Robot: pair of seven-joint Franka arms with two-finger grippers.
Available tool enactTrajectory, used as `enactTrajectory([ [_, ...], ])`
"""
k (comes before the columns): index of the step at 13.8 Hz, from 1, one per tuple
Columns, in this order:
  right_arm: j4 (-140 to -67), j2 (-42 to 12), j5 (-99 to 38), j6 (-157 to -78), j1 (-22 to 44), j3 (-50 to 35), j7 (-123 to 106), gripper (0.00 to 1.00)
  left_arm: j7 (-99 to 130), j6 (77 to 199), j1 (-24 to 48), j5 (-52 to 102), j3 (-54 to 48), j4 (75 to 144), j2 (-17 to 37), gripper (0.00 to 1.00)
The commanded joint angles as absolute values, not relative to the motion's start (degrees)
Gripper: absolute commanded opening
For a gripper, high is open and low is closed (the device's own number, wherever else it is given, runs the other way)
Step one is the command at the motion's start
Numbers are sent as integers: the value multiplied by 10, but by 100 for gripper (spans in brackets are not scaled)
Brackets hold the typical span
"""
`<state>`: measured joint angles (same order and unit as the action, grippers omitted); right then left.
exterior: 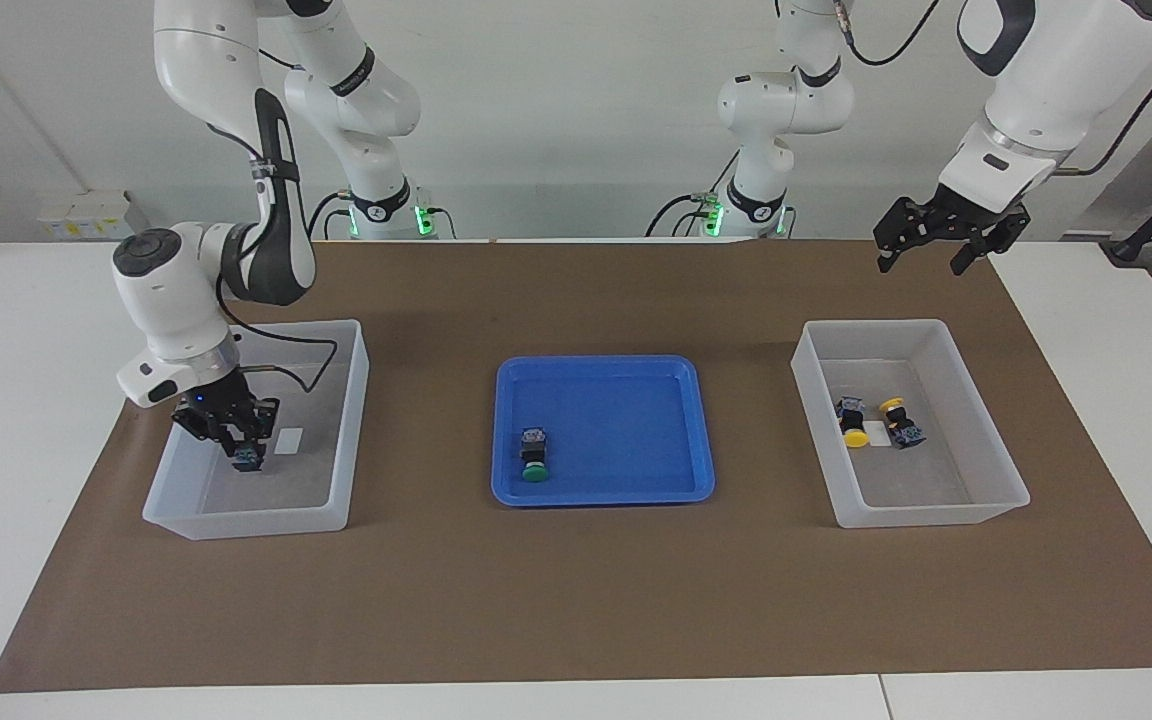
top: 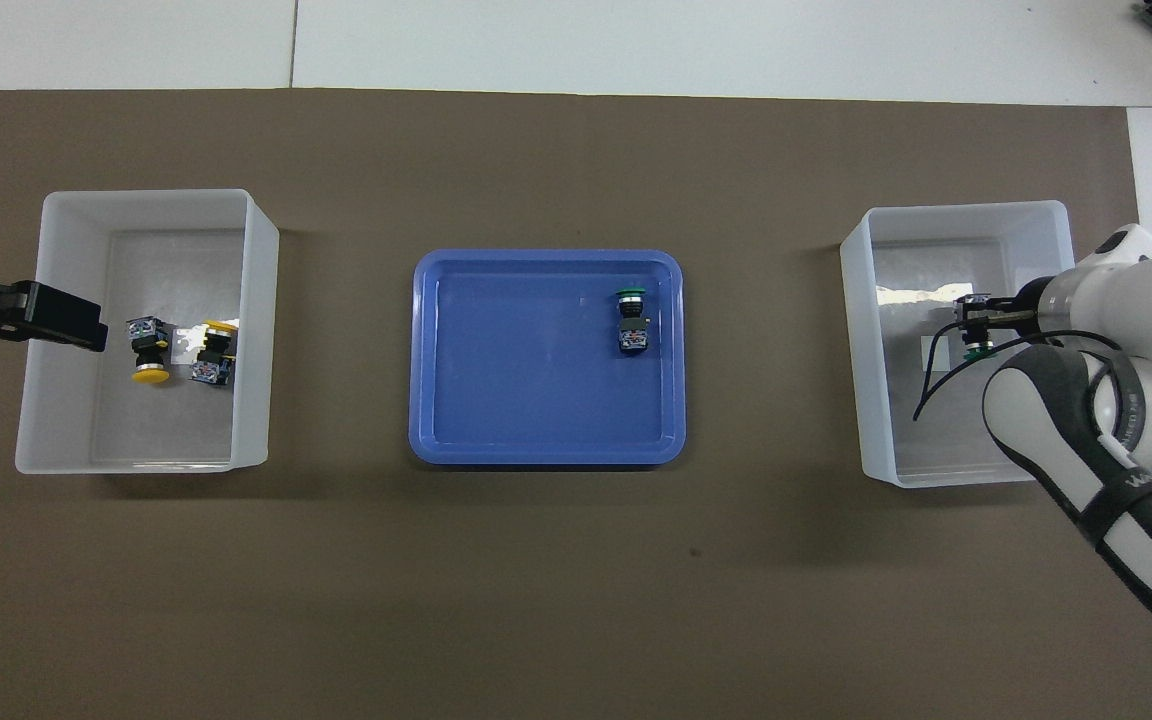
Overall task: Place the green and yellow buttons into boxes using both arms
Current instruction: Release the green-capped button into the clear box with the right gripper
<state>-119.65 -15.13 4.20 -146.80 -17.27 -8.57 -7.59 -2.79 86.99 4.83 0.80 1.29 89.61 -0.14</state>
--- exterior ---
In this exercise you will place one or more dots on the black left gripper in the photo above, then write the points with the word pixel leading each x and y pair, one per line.
pixel 961 215

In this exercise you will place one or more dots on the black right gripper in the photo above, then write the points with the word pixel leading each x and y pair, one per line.
pixel 216 400

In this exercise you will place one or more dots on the green push button switch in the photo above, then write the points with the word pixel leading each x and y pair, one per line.
pixel 534 452
pixel 248 459

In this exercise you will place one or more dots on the yellow push button switch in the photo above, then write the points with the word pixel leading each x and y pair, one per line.
pixel 902 428
pixel 853 428

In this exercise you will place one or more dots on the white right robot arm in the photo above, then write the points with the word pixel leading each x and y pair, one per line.
pixel 176 290

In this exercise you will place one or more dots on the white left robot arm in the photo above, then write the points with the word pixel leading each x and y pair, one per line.
pixel 1066 60

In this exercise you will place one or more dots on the white paper label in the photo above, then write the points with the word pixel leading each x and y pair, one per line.
pixel 290 441
pixel 877 434

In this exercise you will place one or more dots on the translucent white plastic box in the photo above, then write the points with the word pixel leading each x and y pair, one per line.
pixel 936 510
pixel 236 522

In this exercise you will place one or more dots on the small white cartons row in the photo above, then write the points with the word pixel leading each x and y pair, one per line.
pixel 86 215

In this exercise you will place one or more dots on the blue plastic tray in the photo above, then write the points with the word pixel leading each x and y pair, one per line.
pixel 636 440

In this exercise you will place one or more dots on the brown table mat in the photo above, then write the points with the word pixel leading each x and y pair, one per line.
pixel 576 600

